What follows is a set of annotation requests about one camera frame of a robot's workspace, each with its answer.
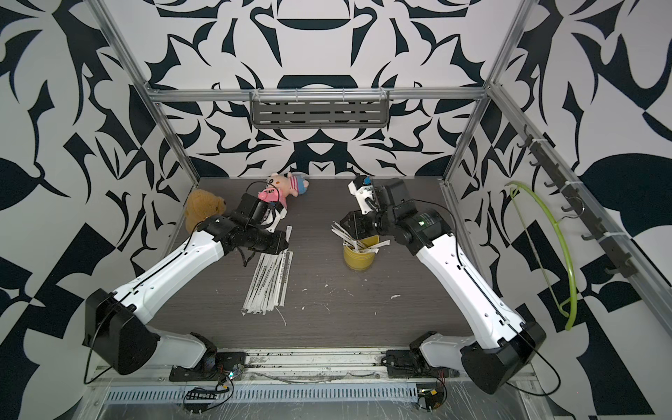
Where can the black wall hook rail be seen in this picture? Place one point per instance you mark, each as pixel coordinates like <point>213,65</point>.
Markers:
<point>581,205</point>

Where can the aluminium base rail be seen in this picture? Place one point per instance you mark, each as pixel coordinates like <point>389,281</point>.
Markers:
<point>300,366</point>

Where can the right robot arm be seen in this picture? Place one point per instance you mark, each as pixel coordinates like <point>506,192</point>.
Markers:
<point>502,342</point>

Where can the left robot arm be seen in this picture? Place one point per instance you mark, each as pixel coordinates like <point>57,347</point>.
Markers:
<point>117,323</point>

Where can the green plastic hanger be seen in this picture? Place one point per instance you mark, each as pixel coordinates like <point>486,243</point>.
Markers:
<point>568,307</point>

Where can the white cable duct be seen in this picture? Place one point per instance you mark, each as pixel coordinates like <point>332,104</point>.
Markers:
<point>248,394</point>

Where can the yellow plastic cup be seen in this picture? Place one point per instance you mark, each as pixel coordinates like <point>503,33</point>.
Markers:
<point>360,255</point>

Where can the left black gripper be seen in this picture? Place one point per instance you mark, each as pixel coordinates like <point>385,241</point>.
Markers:
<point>281,245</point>

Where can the grey slotted wall shelf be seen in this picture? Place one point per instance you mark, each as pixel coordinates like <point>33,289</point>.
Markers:
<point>320,109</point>

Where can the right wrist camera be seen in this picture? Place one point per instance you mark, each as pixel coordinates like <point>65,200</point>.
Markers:
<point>363,190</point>

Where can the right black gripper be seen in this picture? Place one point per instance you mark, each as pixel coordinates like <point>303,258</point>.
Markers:
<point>358,227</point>

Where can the bundle of wrapped straws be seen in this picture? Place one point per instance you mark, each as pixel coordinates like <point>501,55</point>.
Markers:
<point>356,245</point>

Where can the pink alarm clock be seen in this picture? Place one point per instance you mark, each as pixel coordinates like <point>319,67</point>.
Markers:
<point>273,196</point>

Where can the brown teddy bear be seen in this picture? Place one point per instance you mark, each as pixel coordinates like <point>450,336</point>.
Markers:
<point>201,205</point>

